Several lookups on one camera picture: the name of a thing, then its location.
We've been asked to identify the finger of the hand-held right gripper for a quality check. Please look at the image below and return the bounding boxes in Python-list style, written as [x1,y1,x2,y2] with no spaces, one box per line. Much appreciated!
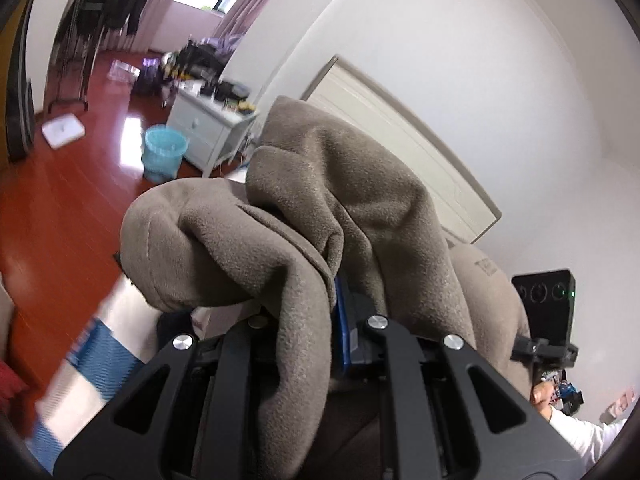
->
[510,336,548,362]

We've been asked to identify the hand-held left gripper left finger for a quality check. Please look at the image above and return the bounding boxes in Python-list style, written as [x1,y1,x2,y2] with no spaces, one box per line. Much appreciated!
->
[52,310,281,480]

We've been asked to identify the red cloth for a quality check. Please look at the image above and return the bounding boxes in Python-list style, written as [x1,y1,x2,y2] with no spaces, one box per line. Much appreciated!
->
[0,360,28,411]

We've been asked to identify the white bathroom scale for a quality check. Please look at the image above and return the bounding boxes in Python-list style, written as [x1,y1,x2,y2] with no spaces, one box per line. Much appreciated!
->
[41,114,86,150]

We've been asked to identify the light blue waste basket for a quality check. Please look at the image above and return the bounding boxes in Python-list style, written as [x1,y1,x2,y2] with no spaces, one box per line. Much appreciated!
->
[141,125,188,183]

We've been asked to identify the person's right hand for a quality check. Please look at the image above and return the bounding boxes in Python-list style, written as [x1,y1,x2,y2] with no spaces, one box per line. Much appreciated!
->
[530,382,554,412]

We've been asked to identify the grey fleece jacket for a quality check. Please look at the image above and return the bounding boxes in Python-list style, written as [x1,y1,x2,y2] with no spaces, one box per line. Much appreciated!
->
[114,95,533,480]

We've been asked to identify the pile of dark bags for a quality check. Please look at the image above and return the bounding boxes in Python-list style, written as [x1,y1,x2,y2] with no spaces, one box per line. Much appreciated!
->
[132,37,236,96]

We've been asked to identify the white nightstand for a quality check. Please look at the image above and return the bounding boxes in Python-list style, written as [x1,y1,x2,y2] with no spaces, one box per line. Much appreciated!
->
[165,85,258,178]

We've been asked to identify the person's right forearm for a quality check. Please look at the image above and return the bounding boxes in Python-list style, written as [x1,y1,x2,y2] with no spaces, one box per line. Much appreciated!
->
[547,404,627,461]

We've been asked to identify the purple curtain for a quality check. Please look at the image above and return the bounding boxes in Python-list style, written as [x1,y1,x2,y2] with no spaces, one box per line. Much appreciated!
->
[145,0,306,51]

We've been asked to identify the clear plastic box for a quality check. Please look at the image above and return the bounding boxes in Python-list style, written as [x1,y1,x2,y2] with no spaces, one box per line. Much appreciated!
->
[107,60,141,83]

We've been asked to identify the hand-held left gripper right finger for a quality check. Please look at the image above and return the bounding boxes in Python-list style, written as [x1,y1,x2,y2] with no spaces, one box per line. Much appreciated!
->
[332,274,588,480]

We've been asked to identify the dark items on nightstand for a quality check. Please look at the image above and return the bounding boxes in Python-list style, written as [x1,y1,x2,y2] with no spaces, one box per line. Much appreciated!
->
[200,77,251,111]

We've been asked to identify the cream bed headboard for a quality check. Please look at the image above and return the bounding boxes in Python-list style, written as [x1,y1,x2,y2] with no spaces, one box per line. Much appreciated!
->
[300,55,502,246]

